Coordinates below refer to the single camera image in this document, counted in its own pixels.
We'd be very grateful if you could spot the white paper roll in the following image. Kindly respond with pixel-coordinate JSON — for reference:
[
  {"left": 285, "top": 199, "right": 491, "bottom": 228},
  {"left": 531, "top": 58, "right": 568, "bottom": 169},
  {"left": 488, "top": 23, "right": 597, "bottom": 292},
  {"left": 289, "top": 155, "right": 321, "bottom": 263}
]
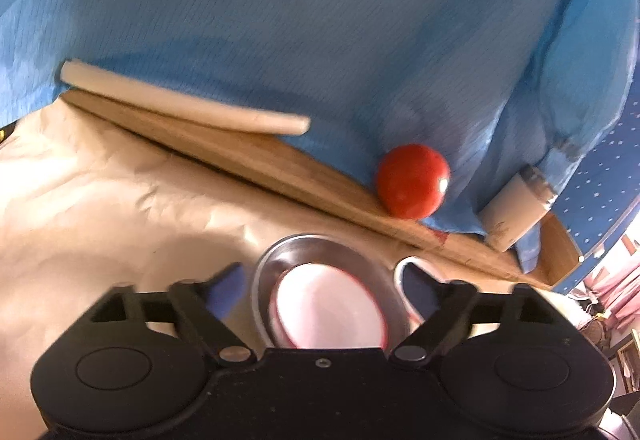
[{"left": 60, "top": 60, "right": 312, "bottom": 137}]

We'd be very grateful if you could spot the light blue garment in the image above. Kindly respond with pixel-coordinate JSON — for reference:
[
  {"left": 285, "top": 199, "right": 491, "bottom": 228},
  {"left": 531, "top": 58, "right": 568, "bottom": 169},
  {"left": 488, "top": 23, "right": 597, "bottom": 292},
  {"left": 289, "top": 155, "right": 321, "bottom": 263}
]
[{"left": 0, "top": 0, "right": 640, "bottom": 271}]

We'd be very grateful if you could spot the steel bowl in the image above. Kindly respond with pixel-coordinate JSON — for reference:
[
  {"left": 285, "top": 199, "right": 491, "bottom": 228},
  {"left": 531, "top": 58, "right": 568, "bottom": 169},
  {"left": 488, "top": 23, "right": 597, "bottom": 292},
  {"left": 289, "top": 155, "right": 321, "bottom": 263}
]
[{"left": 250, "top": 232, "right": 411, "bottom": 351}]

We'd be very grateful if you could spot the red tomato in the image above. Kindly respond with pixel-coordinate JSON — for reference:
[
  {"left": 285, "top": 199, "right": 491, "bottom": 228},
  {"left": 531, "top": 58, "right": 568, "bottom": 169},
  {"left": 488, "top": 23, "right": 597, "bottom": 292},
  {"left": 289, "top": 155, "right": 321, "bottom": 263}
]
[{"left": 376, "top": 144, "right": 452, "bottom": 221}]

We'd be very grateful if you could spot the wooden shelf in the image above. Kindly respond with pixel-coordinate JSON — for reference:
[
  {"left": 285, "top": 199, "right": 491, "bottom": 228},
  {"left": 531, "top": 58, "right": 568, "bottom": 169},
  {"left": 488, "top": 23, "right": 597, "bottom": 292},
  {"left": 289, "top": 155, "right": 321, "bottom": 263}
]
[{"left": 60, "top": 90, "right": 586, "bottom": 291}]

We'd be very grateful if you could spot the white thermos bottle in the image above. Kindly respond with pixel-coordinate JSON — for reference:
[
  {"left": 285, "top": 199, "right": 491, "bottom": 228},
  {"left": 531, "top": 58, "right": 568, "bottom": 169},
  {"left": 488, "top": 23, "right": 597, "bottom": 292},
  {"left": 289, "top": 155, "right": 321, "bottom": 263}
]
[{"left": 480, "top": 165, "right": 558, "bottom": 253}]

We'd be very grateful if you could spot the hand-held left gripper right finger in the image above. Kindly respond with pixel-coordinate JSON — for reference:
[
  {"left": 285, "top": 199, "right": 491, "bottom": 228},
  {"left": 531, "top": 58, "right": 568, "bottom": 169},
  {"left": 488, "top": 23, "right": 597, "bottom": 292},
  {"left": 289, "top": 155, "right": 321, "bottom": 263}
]
[{"left": 390, "top": 270, "right": 556, "bottom": 363}]

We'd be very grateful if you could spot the blue polka dot cloth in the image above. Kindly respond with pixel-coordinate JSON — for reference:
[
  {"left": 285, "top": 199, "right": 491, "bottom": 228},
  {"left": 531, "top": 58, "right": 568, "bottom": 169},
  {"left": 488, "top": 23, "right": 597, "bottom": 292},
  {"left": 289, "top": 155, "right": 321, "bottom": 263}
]
[{"left": 552, "top": 115, "right": 640, "bottom": 296}]

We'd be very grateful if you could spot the pink cloth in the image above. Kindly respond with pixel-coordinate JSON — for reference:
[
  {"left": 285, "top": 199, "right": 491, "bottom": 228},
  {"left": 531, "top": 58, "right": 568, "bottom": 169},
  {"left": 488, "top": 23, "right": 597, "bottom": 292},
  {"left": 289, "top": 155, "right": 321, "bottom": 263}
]
[{"left": 582, "top": 220, "right": 640, "bottom": 321}]

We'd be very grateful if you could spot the cream table cloth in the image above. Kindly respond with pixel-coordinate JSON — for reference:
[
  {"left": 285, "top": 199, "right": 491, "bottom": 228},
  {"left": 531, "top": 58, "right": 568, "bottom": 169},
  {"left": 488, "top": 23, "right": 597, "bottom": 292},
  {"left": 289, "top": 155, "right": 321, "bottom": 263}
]
[{"left": 0, "top": 97, "right": 561, "bottom": 440}]

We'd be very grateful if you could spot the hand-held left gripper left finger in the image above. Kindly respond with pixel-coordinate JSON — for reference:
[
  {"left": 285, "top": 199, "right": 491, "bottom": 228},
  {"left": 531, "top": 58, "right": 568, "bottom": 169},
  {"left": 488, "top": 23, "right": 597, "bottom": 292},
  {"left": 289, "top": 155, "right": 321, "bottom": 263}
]
[{"left": 87, "top": 262, "right": 256, "bottom": 366}]

